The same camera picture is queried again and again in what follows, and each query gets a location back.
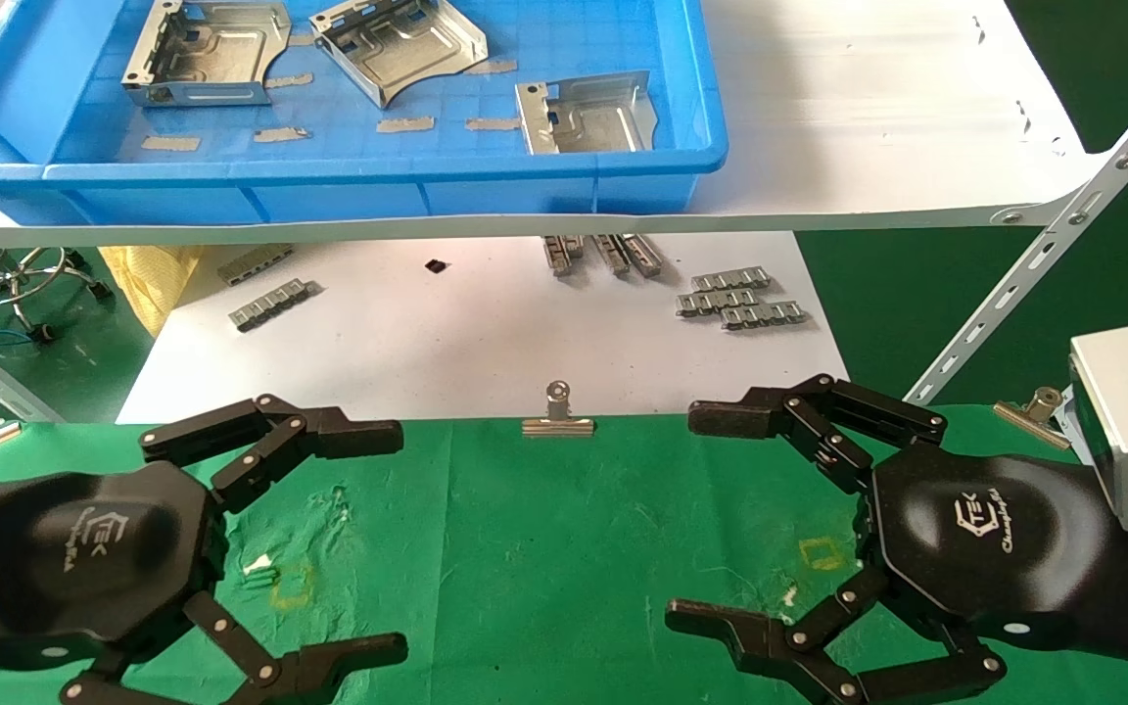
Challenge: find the white paper sheet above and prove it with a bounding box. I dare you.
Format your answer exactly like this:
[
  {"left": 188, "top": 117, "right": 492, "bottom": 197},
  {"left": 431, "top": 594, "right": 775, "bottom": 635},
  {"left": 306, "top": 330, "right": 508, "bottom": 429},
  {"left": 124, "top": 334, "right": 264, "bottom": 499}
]
[{"left": 117, "top": 232, "right": 850, "bottom": 425}]

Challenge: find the chrome stool base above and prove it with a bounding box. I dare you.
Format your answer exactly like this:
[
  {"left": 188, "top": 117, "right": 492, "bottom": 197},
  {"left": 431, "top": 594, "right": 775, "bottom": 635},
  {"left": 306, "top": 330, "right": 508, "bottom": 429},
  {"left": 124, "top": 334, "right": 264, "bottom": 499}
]
[{"left": 0, "top": 247, "right": 116, "bottom": 344}]

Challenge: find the blue plastic tray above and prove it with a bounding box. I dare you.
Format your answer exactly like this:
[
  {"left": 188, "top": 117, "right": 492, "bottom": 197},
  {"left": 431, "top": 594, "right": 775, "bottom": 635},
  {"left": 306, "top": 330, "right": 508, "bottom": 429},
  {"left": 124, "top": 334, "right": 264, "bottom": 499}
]
[{"left": 0, "top": 0, "right": 729, "bottom": 226}]

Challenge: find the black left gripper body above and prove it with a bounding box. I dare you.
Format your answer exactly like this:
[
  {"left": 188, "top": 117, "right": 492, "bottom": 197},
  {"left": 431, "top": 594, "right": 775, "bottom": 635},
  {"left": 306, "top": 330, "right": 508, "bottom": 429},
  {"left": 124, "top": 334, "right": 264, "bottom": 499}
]
[{"left": 0, "top": 460, "right": 229, "bottom": 674}]

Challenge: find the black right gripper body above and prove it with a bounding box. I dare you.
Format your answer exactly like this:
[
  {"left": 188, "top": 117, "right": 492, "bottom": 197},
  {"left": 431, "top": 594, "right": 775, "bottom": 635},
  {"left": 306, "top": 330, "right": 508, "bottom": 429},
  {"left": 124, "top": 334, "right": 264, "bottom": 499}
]
[{"left": 863, "top": 446, "right": 1128, "bottom": 672}]

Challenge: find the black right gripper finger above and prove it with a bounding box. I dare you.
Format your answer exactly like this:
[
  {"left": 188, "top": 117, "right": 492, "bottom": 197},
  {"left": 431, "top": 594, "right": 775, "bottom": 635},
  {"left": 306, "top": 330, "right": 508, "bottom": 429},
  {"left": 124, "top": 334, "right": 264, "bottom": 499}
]
[
  {"left": 688, "top": 374, "right": 949, "bottom": 496},
  {"left": 665, "top": 566, "right": 1008, "bottom": 705}
]

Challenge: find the grey metal frame strut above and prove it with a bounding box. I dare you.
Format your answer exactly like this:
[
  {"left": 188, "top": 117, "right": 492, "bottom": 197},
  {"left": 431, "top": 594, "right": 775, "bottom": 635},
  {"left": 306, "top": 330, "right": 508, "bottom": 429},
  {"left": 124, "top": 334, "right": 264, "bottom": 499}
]
[{"left": 0, "top": 318, "right": 66, "bottom": 424}]

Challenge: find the green table cloth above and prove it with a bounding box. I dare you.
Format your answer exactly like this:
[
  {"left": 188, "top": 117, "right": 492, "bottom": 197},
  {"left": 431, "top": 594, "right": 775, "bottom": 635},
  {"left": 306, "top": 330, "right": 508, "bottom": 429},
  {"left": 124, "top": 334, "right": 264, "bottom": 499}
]
[{"left": 0, "top": 404, "right": 1128, "bottom": 705}]

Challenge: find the white shelf board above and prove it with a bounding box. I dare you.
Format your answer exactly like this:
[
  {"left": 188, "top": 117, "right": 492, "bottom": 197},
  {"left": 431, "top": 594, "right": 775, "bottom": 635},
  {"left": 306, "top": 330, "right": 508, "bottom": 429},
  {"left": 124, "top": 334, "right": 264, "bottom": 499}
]
[{"left": 0, "top": 0, "right": 1099, "bottom": 249}]

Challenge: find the sheet metal bracket part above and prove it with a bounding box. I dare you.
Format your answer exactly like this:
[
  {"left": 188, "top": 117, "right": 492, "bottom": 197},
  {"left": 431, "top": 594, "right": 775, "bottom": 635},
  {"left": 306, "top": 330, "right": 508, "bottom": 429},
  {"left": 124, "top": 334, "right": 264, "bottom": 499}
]
[
  {"left": 121, "top": 0, "right": 293, "bottom": 107},
  {"left": 515, "top": 70, "right": 660, "bottom": 156},
  {"left": 309, "top": 0, "right": 490, "bottom": 110}
]

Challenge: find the yellow cloth bag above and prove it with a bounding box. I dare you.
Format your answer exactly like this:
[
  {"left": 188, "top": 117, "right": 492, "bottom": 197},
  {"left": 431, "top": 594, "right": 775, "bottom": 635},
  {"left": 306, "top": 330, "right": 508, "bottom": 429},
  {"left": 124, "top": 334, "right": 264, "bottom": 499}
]
[{"left": 98, "top": 245, "right": 203, "bottom": 336}]

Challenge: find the white slotted metal strut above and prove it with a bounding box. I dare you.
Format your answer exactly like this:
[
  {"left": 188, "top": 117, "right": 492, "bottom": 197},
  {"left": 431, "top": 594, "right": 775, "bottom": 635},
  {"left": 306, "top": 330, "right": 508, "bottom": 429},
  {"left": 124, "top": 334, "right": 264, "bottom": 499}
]
[{"left": 905, "top": 59, "right": 1128, "bottom": 404}]

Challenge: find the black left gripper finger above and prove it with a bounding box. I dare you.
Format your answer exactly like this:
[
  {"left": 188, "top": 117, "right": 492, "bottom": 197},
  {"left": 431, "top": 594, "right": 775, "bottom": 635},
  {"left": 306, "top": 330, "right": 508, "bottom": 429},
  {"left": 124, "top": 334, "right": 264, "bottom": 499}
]
[
  {"left": 60, "top": 590, "right": 409, "bottom": 705},
  {"left": 140, "top": 395, "right": 404, "bottom": 516}
]

